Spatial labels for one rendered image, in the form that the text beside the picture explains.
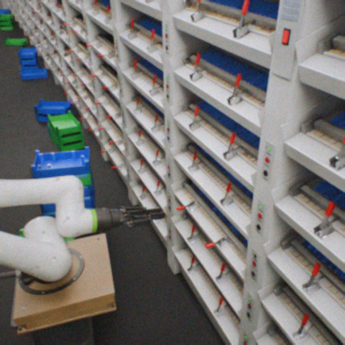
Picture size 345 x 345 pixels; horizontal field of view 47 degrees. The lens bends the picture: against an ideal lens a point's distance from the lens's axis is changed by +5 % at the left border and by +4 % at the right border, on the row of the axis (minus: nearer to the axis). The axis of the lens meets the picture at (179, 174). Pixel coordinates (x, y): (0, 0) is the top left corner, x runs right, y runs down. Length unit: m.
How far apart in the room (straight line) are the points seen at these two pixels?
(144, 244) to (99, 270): 0.71
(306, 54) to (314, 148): 0.22
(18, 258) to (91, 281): 0.38
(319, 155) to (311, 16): 0.30
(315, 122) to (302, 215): 0.25
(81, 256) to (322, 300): 1.04
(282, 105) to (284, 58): 0.11
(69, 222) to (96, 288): 0.31
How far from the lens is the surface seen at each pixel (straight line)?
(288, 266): 1.23
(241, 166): 1.28
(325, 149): 0.99
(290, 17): 0.98
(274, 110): 1.05
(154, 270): 2.22
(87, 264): 1.76
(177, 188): 1.84
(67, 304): 1.64
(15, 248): 1.41
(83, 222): 1.52
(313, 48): 0.99
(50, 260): 1.46
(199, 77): 1.47
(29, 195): 1.50
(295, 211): 1.11
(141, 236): 2.44
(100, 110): 3.09
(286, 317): 1.36
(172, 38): 1.57
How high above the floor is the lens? 1.57
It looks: 31 degrees down
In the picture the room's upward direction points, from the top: straight up
